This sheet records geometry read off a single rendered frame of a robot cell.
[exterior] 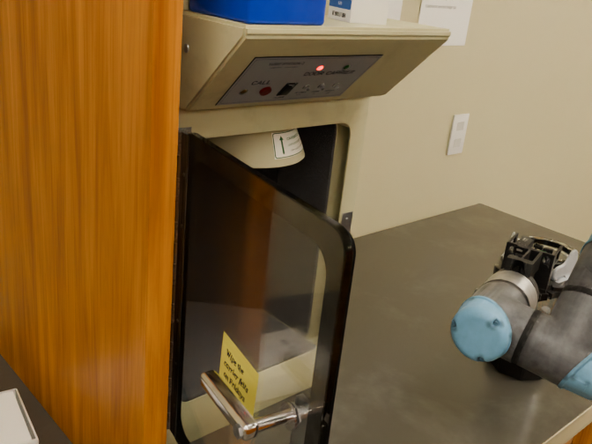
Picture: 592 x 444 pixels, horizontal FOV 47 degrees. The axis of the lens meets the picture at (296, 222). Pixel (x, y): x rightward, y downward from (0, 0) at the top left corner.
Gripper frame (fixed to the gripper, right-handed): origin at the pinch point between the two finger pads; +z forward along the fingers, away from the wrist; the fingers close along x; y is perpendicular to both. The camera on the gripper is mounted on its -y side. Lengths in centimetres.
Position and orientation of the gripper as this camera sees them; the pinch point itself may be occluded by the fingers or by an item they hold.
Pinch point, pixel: (543, 262)
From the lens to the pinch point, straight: 120.1
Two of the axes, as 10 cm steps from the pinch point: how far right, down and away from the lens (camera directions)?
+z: 5.4, -2.6, 8.0
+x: -8.3, -2.8, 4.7
